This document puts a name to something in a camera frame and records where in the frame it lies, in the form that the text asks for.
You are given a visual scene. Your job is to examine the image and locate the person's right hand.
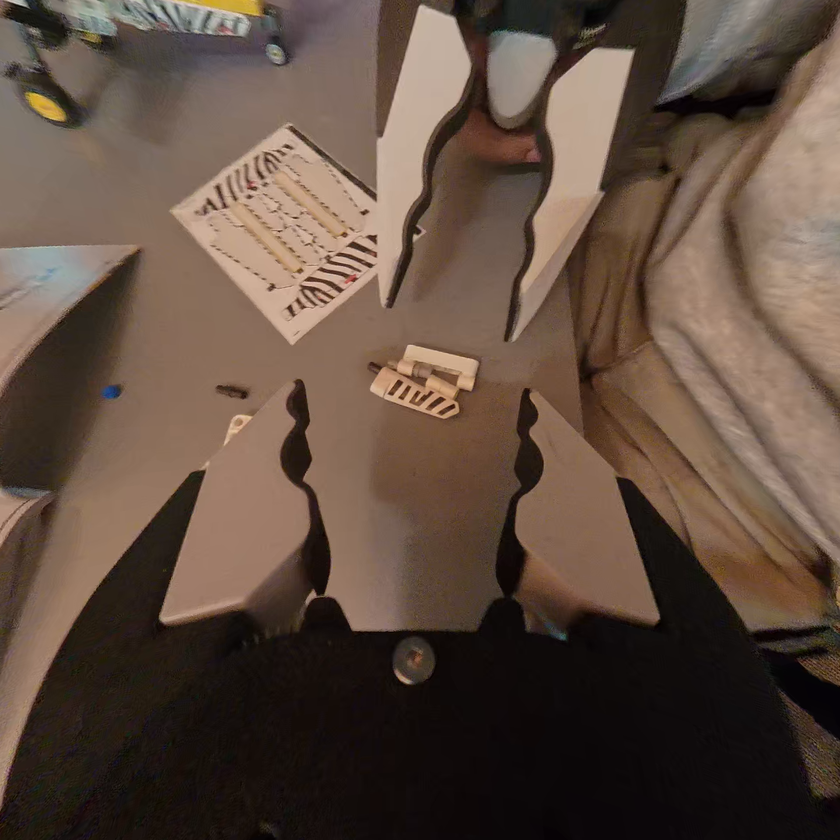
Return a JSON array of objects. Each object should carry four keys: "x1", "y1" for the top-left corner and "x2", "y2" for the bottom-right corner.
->
[{"x1": 467, "y1": 108, "x2": 544, "y2": 164}]

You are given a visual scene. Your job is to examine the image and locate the white lego beam assembly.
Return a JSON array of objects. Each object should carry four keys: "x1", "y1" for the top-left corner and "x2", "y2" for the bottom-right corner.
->
[{"x1": 392, "y1": 344, "x2": 481, "y2": 395}]

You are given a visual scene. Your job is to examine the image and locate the zebra striped lego vehicle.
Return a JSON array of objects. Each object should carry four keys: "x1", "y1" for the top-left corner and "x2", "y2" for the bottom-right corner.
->
[{"x1": 0, "y1": 0, "x2": 291, "y2": 130}]

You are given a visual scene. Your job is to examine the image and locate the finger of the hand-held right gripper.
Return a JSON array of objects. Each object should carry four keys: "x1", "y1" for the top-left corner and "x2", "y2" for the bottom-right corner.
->
[
  {"x1": 504, "y1": 45, "x2": 636, "y2": 343},
  {"x1": 375, "y1": 3, "x2": 476, "y2": 309}
]

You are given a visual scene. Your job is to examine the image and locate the grey sweatshirt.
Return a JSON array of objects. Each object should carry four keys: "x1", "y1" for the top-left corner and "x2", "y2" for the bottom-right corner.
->
[{"x1": 646, "y1": 20, "x2": 840, "y2": 572}]

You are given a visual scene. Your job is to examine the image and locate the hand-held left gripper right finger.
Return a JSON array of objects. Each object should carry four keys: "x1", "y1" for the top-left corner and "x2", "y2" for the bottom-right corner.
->
[{"x1": 495, "y1": 387, "x2": 660, "y2": 632}]

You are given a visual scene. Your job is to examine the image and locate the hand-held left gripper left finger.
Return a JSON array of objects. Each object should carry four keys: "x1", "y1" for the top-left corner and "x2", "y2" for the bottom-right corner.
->
[{"x1": 159, "y1": 378, "x2": 332, "y2": 632}]

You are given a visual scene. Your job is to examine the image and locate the zebra print sticker sheet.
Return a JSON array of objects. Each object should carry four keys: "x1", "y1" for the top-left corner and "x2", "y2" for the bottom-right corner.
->
[{"x1": 169, "y1": 123, "x2": 426, "y2": 345}]

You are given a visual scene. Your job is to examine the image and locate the beige trousers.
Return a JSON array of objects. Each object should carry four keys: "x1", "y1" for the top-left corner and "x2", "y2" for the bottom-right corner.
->
[{"x1": 567, "y1": 118, "x2": 840, "y2": 657}]

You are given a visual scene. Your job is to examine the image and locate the zebra striped white lego panel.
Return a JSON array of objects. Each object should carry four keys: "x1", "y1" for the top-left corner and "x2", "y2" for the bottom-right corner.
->
[{"x1": 367, "y1": 361, "x2": 462, "y2": 421}]

